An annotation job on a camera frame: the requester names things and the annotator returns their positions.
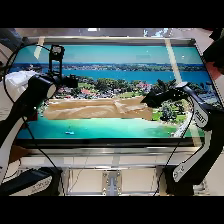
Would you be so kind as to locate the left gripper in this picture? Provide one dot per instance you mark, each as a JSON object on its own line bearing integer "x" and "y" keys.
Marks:
{"x": 70, "y": 81}

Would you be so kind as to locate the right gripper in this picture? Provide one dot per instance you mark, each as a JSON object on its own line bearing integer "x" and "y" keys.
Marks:
{"x": 159, "y": 97}

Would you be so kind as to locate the beige shirt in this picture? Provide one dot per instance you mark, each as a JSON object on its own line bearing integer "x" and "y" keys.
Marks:
{"x": 96, "y": 109}

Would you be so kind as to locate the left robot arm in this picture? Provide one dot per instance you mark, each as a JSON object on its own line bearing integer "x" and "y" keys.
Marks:
{"x": 20, "y": 110}

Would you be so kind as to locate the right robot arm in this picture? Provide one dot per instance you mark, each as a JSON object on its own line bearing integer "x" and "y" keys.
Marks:
{"x": 208, "y": 133}

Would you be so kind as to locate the white garment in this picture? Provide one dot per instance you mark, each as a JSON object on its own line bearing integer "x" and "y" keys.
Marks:
{"x": 16, "y": 83}

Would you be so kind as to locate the silver frame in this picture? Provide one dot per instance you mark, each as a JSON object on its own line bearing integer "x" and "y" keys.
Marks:
{"x": 112, "y": 182}

